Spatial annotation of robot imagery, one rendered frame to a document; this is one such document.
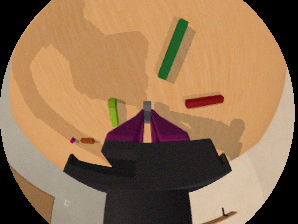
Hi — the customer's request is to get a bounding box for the grey rod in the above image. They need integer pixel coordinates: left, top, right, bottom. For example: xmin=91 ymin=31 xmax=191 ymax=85
xmin=143 ymin=101 xmax=151 ymax=123

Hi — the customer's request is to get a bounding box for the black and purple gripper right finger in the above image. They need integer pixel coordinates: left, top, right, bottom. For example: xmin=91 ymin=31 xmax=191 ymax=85
xmin=150 ymin=109 xmax=190 ymax=143

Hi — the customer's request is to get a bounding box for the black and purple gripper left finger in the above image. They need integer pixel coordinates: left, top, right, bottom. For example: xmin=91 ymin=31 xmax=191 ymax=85
xmin=104 ymin=109 xmax=144 ymax=143

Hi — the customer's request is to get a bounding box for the orange rod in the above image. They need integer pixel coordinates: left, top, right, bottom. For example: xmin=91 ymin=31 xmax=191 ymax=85
xmin=80 ymin=138 xmax=95 ymax=144

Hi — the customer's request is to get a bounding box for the red rod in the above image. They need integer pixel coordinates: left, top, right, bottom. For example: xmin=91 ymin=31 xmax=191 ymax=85
xmin=185 ymin=95 xmax=224 ymax=109

